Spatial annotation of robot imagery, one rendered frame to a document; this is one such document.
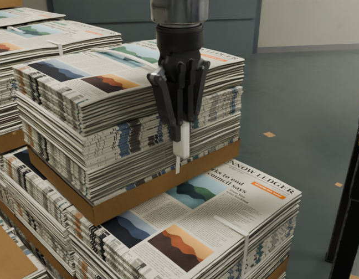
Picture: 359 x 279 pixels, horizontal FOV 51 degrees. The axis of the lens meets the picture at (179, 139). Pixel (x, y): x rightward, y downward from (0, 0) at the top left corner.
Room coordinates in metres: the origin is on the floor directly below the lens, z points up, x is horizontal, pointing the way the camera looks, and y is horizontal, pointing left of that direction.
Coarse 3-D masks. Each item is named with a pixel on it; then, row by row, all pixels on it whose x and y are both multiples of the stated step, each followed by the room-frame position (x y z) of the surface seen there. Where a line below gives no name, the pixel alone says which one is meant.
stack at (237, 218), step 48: (0, 192) 0.83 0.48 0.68; (48, 192) 0.62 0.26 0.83; (192, 192) 0.62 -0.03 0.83; (240, 192) 0.62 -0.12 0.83; (288, 192) 0.62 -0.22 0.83; (48, 240) 0.64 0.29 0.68; (96, 240) 0.49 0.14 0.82; (144, 240) 0.48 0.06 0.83; (192, 240) 0.48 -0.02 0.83; (240, 240) 0.49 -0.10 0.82; (288, 240) 0.61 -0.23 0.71
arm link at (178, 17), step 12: (156, 0) 0.57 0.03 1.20; (168, 0) 0.56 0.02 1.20; (180, 0) 0.56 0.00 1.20; (192, 0) 0.56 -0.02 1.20; (204, 0) 0.58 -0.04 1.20; (156, 12) 0.58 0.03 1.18; (168, 12) 0.56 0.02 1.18; (180, 12) 0.56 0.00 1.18; (192, 12) 0.56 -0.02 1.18; (204, 12) 0.58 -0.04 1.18; (168, 24) 0.57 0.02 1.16; (180, 24) 0.56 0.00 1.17; (192, 24) 0.58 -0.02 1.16
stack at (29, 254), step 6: (0, 222) 0.80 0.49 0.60; (6, 228) 0.77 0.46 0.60; (12, 228) 0.77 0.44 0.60; (12, 234) 0.75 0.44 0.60; (18, 240) 0.73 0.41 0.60; (24, 246) 0.70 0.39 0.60; (24, 252) 0.68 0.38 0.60; (30, 252) 0.68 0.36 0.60; (30, 258) 0.66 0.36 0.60; (36, 264) 0.65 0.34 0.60; (36, 270) 0.63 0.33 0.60; (42, 270) 0.63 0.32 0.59; (30, 276) 0.61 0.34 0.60; (36, 276) 0.62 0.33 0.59; (42, 276) 0.63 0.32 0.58
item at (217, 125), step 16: (112, 48) 0.85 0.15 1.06; (128, 48) 0.85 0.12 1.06; (144, 48) 0.84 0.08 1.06; (224, 64) 0.71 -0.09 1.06; (240, 64) 0.75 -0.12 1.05; (208, 80) 0.69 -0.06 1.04; (224, 80) 0.71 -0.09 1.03; (240, 80) 0.75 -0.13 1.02; (208, 96) 0.68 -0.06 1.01; (224, 96) 0.71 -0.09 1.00; (240, 96) 0.75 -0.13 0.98; (208, 112) 0.68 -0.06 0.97; (224, 112) 0.71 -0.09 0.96; (240, 112) 0.74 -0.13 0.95; (192, 128) 0.65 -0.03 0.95; (208, 128) 0.68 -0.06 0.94; (224, 128) 0.71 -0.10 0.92; (192, 144) 0.65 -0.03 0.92; (208, 144) 0.68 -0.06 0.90; (224, 144) 0.72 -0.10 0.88; (192, 160) 0.66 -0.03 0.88
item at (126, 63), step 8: (104, 48) 0.85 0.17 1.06; (96, 56) 0.78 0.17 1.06; (104, 56) 0.78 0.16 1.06; (112, 56) 0.78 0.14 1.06; (120, 56) 0.78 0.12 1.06; (120, 64) 0.72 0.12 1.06; (128, 64) 0.72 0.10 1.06; (136, 64) 0.73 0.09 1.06; (144, 64) 0.73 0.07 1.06; (136, 72) 0.67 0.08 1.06; (144, 72) 0.67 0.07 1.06; (152, 72) 0.68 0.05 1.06; (168, 128) 0.62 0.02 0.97; (168, 136) 0.62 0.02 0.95; (168, 144) 0.61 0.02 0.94; (168, 152) 0.61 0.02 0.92; (168, 160) 0.61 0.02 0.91; (184, 160) 0.64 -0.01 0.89; (168, 168) 0.62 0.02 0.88
